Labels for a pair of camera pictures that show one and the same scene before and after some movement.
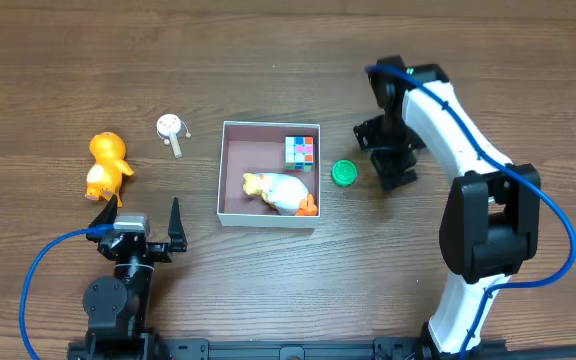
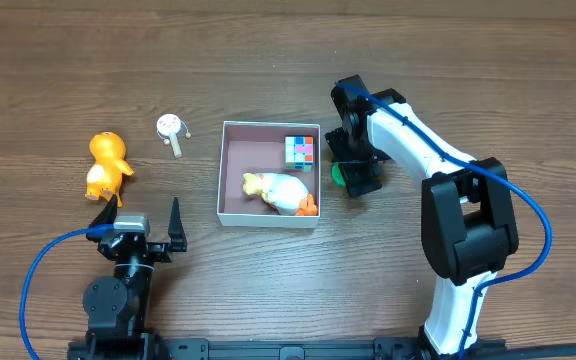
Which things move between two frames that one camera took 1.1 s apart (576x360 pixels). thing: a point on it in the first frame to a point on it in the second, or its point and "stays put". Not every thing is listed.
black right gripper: [393, 160] to [361, 167]
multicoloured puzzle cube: [299, 153] stays put
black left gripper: [144, 250] stays put
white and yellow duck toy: [286, 194] stays put
